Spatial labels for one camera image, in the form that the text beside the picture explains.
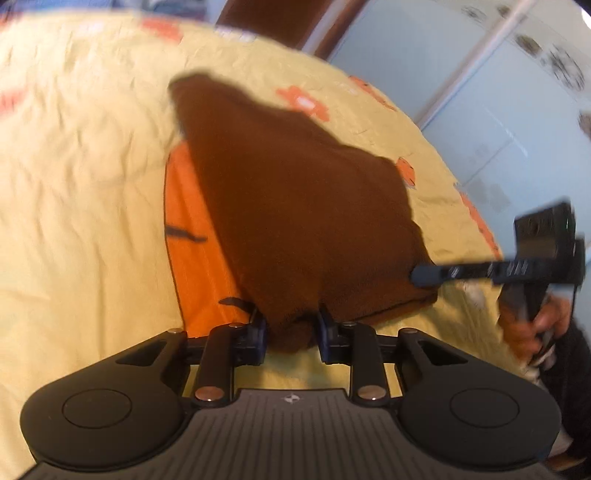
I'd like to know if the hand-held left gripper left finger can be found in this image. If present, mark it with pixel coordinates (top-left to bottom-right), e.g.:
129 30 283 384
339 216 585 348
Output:
111 314 270 408

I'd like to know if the brown wooden door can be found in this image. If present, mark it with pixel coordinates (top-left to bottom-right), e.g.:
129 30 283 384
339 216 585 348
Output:
216 0 370 52

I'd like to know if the person's right forearm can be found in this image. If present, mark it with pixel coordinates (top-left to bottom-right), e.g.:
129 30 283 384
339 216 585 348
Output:
536 318 591 469

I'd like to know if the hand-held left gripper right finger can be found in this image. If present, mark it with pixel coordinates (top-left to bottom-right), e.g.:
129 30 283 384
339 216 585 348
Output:
315 305 472 408

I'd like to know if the yellow carrot print bedsheet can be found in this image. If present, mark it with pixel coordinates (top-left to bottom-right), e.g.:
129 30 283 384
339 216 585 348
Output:
0 9 557 480

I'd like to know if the person's right hand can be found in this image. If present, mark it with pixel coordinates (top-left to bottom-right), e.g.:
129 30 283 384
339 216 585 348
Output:
498 294 574 371

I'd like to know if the light blue floral wardrobe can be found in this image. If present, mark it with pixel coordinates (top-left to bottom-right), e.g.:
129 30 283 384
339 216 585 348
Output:
300 0 591 261

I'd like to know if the brown knit sweater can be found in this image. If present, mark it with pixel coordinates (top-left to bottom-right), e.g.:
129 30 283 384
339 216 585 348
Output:
168 69 440 356

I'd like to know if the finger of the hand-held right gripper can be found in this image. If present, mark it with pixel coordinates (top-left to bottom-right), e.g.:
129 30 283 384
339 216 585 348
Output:
410 260 505 288

